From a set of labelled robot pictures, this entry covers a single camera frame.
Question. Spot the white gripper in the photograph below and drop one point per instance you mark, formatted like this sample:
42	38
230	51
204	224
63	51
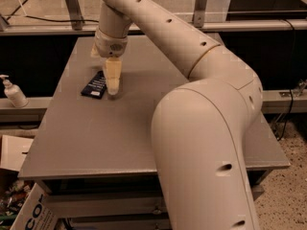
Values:
109	47

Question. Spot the blue rxbar blueberry wrapper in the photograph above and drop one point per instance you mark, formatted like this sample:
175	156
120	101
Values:
96	87

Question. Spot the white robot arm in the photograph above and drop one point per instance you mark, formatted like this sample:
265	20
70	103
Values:
198	129

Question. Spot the grey cabinet with drawers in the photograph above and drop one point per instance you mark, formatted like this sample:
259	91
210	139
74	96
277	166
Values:
95	159

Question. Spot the white pump bottle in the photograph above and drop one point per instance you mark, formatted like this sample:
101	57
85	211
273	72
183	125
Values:
13	93

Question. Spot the open cardboard flap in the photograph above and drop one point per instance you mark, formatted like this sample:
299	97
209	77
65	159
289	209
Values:
13	152

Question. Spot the white cardboard box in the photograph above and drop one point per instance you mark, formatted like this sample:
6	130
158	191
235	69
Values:
34	214

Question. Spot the metal railing frame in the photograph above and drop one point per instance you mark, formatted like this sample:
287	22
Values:
80	17

